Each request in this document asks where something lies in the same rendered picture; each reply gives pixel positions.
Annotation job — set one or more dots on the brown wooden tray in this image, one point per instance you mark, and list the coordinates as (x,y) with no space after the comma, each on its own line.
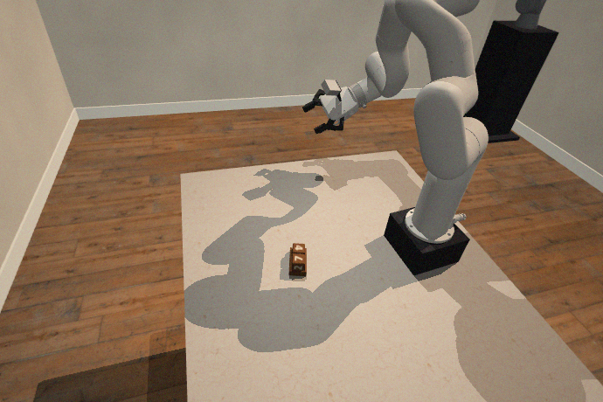
(297,272)

